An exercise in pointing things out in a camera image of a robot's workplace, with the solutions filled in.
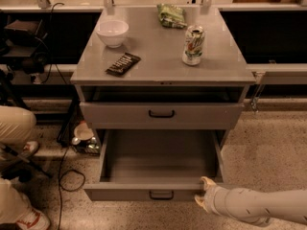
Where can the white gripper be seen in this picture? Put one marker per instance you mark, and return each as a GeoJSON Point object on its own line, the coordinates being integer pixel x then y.
{"type": "Point", "coordinates": [210, 196]}

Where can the grey drawer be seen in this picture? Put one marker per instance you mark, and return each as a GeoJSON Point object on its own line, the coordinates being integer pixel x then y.
{"type": "Point", "coordinates": [141, 165]}
{"type": "Point", "coordinates": [162, 115]}

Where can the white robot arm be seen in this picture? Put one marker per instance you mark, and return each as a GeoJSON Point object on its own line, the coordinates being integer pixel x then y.
{"type": "Point", "coordinates": [252, 207]}

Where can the grey top drawer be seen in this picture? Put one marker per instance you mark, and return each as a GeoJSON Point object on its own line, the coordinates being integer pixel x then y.
{"type": "Point", "coordinates": [162, 115]}

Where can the grey drawer cabinet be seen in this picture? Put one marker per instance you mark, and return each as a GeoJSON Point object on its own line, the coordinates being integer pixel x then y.
{"type": "Point", "coordinates": [161, 76]}

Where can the dark snack bar wrapper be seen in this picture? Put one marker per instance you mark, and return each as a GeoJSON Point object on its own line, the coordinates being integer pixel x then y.
{"type": "Point", "coordinates": [122, 65]}

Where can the white green soda can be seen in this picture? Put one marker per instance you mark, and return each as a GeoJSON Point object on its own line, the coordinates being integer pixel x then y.
{"type": "Point", "coordinates": [193, 44]}

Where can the black tripod leg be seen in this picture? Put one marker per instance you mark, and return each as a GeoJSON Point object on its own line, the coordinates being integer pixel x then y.
{"type": "Point", "coordinates": [21, 158]}

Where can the white orange lower sneaker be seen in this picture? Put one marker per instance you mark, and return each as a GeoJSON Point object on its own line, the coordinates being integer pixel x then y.
{"type": "Point", "coordinates": [34, 220]}

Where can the white orange sneaker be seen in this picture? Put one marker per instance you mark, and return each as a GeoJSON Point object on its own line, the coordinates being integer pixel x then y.
{"type": "Point", "coordinates": [34, 220]}
{"type": "Point", "coordinates": [30, 149]}

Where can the white orange upper sneaker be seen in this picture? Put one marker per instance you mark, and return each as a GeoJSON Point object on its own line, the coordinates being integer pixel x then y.
{"type": "Point", "coordinates": [30, 149]}

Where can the green chip bag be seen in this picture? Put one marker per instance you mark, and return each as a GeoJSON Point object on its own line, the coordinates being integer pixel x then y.
{"type": "Point", "coordinates": [171, 16]}

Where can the white bowl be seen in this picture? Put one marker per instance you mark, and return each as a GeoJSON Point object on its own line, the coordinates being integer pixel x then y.
{"type": "Point", "coordinates": [112, 32]}

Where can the person's lower beige leg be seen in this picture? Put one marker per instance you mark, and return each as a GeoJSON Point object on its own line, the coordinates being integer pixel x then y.
{"type": "Point", "coordinates": [13, 204]}

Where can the person's beige leg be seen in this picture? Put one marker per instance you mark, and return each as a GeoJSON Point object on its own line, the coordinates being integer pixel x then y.
{"type": "Point", "coordinates": [16, 125]}
{"type": "Point", "coordinates": [13, 204]}

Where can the person's upper beige leg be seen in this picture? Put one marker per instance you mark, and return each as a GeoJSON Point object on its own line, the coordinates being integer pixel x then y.
{"type": "Point", "coordinates": [16, 125]}

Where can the black equipment on left shelf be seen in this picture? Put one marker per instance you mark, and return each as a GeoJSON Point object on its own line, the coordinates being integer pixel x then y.
{"type": "Point", "coordinates": [22, 44]}

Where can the wire basket with cups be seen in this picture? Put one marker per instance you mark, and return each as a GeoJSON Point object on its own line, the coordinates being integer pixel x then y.
{"type": "Point", "coordinates": [83, 140]}

